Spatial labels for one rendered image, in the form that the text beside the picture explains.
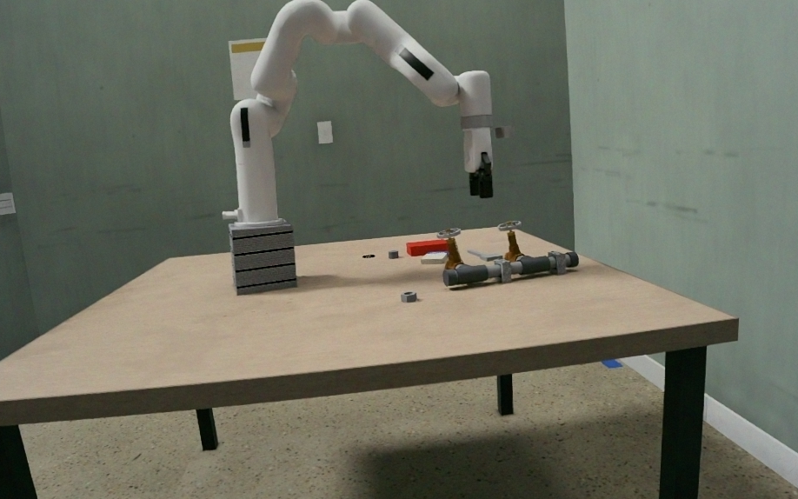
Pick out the grey pipe manifold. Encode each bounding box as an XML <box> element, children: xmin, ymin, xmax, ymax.
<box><xmin>436</xmin><ymin>222</ymin><xmax>579</xmax><ymax>287</ymax></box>

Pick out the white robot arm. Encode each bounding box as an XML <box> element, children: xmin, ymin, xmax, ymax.
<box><xmin>223</xmin><ymin>0</ymin><xmax>515</xmax><ymax>228</ymax></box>

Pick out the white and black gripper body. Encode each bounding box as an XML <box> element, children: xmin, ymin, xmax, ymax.
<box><xmin>462</xmin><ymin>127</ymin><xmax>493</xmax><ymax>172</ymax></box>

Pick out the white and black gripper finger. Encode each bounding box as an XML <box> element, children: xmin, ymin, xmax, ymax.
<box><xmin>469</xmin><ymin>171</ymin><xmax>480</xmax><ymax>196</ymax></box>
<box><xmin>477</xmin><ymin>152</ymin><xmax>493</xmax><ymax>198</ymax></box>

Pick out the red rectangular block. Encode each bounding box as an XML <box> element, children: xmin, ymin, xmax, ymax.
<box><xmin>406</xmin><ymin>239</ymin><xmax>449</xmax><ymax>256</ymax></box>

